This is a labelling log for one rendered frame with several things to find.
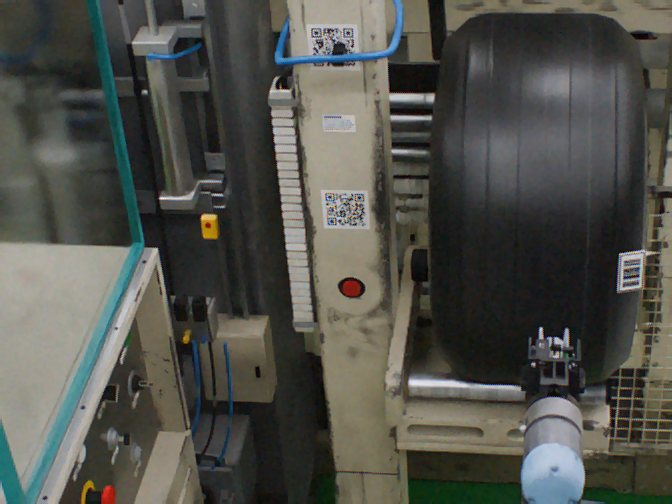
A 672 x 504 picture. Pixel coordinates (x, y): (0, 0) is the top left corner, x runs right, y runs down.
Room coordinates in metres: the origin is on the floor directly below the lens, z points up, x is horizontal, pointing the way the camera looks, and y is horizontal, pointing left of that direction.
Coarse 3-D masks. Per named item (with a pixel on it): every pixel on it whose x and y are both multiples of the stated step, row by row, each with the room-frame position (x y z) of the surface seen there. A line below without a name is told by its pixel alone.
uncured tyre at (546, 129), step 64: (448, 64) 1.74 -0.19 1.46; (512, 64) 1.68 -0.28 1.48; (576, 64) 1.67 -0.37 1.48; (640, 64) 1.71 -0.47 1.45; (448, 128) 1.62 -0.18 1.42; (512, 128) 1.58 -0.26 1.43; (576, 128) 1.57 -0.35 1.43; (640, 128) 1.59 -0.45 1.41; (448, 192) 1.55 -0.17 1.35; (512, 192) 1.52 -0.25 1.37; (576, 192) 1.50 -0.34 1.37; (640, 192) 1.52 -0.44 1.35; (448, 256) 1.51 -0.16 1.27; (512, 256) 1.48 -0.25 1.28; (576, 256) 1.46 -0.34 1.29; (448, 320) 1.50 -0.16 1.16; (512, 320) 1.46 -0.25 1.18; (576, 320) 1.45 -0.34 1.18
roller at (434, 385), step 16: (416, 384) 1.63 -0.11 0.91; (432, 384) 1.63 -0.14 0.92; (448, 384) 1.63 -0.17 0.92; (464, 384) 1.62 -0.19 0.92; (480, 384) 1.62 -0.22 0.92; (496, 384) 1.61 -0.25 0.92; (512, 384) 1.61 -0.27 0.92; (592, 384) 1.59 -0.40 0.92; (608, 384) 1.59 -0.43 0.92; (480, 400) 1.61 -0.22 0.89; (496, 400) 1.60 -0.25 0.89; (512, 400) 1.60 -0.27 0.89; (592, 400) 1.57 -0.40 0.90; (608, 400) 1.57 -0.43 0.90
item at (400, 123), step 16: (400, 64) 2.24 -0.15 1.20; (416, 64) 2.23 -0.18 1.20; (432, 64) 2.23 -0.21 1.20; (400, 80) 2.24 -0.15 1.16; (416, 80) 2.23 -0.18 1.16; (432, 80) 2.23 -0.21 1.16; (400, 96) 2.12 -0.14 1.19; (416, 96) 2.12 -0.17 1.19; (432, 96) 2.11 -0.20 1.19; (400, 112) 2.24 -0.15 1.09; (416, 112) 2.24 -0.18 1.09; (432, 112) 2.23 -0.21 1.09; (400, 128) 2.12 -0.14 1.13; (416, 128) 2.11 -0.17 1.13; (400, 144) 2.24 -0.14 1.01; (416, 144) 2.24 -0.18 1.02; (400, 160) 2.11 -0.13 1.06; (416, 160) 2.10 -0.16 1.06; (400, 176) 2.24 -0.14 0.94; (400, 192) 2.11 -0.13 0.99; (416, 192) 2.10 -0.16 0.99; (400, 224) 2.11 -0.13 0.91; (416, 224) 2.10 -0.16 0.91
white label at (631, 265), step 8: (624, 256) 1.46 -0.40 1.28; (632, 256) 1.46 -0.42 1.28; (640, 256) 1.46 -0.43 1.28; (624, 264) 1.46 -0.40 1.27; (632, 264) 1.46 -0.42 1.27; (640, 264) 1.46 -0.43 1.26; (624, 272) 1.46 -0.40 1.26; (632, 272) 1.46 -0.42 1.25; (640, 272) 1.46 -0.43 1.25; (624, 280) 1.45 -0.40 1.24; (632, 280) 1.45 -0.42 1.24; (640, 280) 1.46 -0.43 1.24; (624, 288) 1.45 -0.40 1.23; (632, 288) 1.45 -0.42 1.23; (640, 288) 1.45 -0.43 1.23
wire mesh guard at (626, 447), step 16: (656, 192) 2.03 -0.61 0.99; (400, 208) 2.12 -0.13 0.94; (416, 208) 2.12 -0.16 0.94; (656, 240) 2.03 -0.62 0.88; (656, 288) 2.03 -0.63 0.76; (656, 304) 2.03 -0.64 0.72; (640, 320) 2.03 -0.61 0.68; (656, 368) 2.03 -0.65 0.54; (656, 432) 2.03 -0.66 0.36; (608, 448) 2.04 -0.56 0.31; (624, 448) 2.03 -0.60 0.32; (640, 448) 2.02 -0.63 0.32; (656, 448) 2.02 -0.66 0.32
